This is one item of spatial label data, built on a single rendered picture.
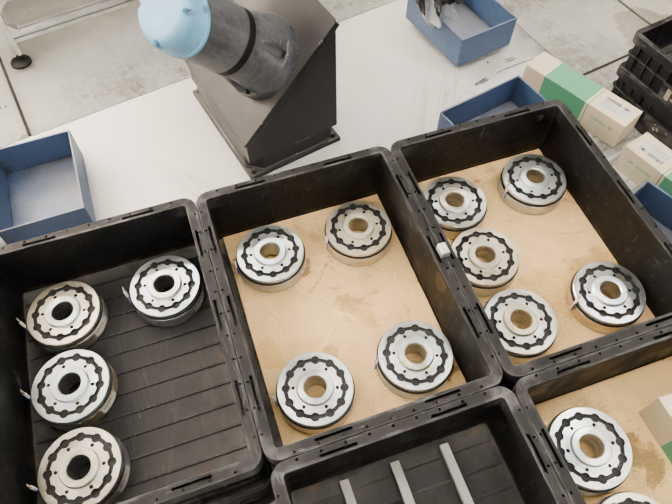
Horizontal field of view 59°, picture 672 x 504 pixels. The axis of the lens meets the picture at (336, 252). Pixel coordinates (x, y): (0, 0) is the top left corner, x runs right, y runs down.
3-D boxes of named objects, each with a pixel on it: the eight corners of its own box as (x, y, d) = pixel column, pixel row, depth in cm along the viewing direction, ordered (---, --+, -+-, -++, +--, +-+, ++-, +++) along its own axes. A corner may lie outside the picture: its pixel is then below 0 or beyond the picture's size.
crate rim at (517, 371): (385, 153, 94) (386, 143, 91) (555, 107, 98) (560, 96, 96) (504, 387, 73) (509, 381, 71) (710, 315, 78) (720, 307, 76)
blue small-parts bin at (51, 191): (6, 174, 119) (-12, 150, 113) (82, 153, 121) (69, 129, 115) (15, 254, 109) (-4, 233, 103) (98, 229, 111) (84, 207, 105)
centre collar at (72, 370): (50, 373, 80) (48, 371, 79) (88, 363, 80) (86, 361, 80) (52, 407, 77) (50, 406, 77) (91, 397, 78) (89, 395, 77)
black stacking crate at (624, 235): (383, 191, 102) (388, 146, 92) (539, 148, 106) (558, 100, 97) (488, 409, 82) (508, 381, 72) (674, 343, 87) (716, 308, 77)
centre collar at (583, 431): (561, 437, 75) (563, 435, 74) (594, 420, 76) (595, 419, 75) (585, 474, 72) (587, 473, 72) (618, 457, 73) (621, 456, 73)
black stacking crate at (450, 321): (210, 240, 97) (195, 197, 87) (381, 192, 102) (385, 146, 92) (277, 485, 77) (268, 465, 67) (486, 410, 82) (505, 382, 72)
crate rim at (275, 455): (196, 204, 89) (193, 194, 87) (385, 153, 93) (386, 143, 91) (268, 470, 69) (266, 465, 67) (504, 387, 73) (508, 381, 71)
